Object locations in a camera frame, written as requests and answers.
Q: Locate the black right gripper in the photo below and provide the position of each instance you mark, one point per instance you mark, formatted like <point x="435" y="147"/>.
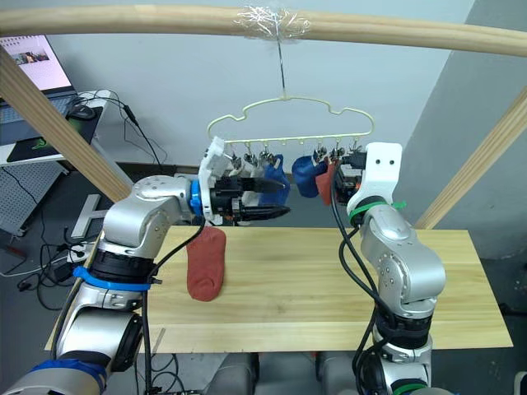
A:
<point x="350" y="177"/>

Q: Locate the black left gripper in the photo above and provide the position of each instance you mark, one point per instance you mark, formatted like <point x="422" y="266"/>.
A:
<point x="226" y="195"/>

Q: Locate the red sock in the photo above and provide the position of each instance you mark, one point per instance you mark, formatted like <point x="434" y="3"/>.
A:
<point x="206" y="263"/>
<point x="325" y="183"/>

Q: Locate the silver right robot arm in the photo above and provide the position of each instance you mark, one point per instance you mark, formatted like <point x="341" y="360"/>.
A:
<point x="395" y="255"/>

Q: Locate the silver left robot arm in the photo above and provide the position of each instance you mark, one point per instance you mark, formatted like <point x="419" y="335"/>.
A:
<point x="131" y="214"/>

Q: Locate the metal hanger clip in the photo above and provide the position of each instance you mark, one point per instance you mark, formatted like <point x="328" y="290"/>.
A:
<point x="265" y="155"/>
<point x="337" y="152"/>
<point x="320" y="154"/>
<point x="249" y="157"/>
<point x="355" y="149"/>
<point x="236" y="160"/>

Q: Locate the pale yellow clip hanger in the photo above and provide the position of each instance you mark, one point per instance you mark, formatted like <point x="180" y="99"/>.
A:
<point x="288" y="140"/>

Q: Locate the blue sock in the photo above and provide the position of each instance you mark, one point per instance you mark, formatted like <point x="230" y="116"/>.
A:
<point x="305" y="177"/>
<point x="275" y="173"/>

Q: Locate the green zip tie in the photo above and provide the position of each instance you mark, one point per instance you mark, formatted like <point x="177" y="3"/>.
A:
<point x="362" y="207"/>

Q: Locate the white sock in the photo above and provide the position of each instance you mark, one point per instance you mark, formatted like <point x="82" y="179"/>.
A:
<point x="250" y="168"/>

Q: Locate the clear tape wrap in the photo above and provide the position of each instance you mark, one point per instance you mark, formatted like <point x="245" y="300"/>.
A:
<point x="269" y="22"/>

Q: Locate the blue zip tie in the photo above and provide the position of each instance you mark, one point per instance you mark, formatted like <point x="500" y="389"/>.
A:
<point x="111" y="282"/>

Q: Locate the white desk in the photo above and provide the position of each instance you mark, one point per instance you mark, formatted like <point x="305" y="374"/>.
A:
<point x="105" y="119"/>

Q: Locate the black computer mouse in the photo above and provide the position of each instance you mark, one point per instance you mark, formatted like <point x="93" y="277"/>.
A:
<point x="81" y="111"/>

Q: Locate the black green mouse pad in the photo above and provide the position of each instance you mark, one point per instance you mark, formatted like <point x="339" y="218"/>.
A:
<point x="33" y="148"/>

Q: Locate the grey perforated panel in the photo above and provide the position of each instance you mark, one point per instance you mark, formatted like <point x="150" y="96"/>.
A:
<point x="24" y="193"/>

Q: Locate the open laptop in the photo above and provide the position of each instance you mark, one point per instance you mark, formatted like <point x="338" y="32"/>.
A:
<point x="37" y="66"/>

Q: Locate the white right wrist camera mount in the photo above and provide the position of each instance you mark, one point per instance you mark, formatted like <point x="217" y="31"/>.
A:
<point x="383" y="164"/>

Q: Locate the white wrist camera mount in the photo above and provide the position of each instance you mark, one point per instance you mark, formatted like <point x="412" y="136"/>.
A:
<point x="211" y="164"/>
<point x="383" y="164"/>

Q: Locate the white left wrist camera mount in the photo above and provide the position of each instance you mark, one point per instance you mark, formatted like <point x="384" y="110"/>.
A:
<point x="211" y="164"/>

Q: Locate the wooden slanted frame post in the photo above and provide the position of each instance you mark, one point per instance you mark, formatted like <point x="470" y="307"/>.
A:
<point x="473" y="160"/>
<point x="62" y="123"/>

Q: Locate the grey H-shaped bracket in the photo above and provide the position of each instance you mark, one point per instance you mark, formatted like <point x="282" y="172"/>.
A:
<point x="88" y="216"/>

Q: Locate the wooden horizontal frame bar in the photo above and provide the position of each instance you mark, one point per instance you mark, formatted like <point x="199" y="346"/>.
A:
<point x="123" y="22"/>

